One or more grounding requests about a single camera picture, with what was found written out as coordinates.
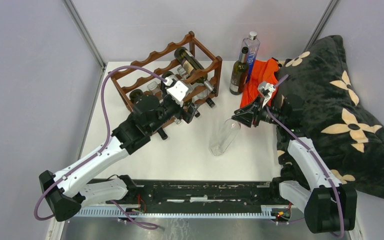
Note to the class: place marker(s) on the right aluminium corner post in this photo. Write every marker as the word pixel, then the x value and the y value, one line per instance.
pixel 328 12

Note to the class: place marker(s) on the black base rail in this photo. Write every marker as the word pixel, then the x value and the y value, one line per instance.
pixel 194 198

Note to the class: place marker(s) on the left aluminium corner post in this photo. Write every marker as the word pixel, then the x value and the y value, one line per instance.
pixel 82 28

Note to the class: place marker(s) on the aluminium corner post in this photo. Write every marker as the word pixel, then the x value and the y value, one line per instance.
pixel 328 12
pixel 82 28

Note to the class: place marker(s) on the black floral blanket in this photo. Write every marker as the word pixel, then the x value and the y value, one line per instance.
pixel 348 138

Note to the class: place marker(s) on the tall clear glass bottle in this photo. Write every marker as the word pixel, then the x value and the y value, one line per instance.
pixel 155 89

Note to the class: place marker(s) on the dark wine bottle brown label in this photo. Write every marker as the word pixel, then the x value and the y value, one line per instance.
pixel 188 61

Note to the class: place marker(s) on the dark wine bottle silver neck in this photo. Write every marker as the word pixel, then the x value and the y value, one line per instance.
pixel 239 73

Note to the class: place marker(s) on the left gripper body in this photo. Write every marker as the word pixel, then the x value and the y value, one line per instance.
pixel 169 109

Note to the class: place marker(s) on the small clear glass bottle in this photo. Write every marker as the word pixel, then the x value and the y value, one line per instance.
pixel 224 136

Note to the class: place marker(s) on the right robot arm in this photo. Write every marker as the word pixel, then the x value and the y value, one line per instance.
pixel 328 205

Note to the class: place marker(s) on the clear square bottle black cap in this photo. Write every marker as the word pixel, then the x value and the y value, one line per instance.
pixel 195 87

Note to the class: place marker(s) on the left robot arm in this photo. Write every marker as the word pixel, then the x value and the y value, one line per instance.
pixel 69 190

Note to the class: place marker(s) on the blue square glass bottle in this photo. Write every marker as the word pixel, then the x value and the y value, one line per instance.
pixel 252 43

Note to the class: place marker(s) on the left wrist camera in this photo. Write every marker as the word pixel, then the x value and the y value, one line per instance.
pixel 178 92

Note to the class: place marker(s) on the orange cloth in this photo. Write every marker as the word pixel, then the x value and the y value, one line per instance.
pixel 262 71

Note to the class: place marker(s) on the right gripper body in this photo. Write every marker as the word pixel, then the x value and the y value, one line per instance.
pixel 264 115

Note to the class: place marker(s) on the dark green wine bottle labelled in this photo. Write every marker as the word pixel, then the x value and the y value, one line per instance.
pixel 134 98

